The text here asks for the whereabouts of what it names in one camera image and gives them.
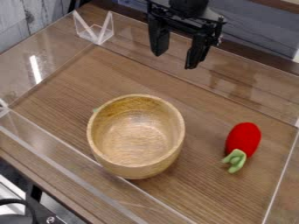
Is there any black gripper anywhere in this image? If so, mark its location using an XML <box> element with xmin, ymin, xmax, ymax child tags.
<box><xmin>145</xmin><ymin>0</ymin><xmax>227</xmax><ymax>69</ymax></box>

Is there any red plush strawberry toy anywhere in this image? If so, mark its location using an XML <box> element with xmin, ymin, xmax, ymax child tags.
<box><xmin>221</xmin><ymin>122</ymin><xmax>261</xmax><ymax>174</ymax></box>

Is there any wooden bowl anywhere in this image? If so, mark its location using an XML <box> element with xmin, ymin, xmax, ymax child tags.
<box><xmin>87</xmin><ymin>94</ymin><xmax>185</xmax><ymax>179</ymax></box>

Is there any clear acrylic corner bracket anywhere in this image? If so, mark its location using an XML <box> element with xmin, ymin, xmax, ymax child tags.
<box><xmin>72</xmin><ymin>11</ymin><xmax>115</xmax><ymax>46</ymax></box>

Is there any black table leg bracket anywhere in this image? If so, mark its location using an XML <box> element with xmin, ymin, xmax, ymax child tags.
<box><xmin>25</xmin><ymin>184</ymin><xmax>67</xmax><ymax>224</ymax></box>

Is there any black cable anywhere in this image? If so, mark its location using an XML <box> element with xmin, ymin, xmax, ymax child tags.
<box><xmin>0</xmin><ymin>198</ymin><xmax>38</xmax><ymax>224</ymax></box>

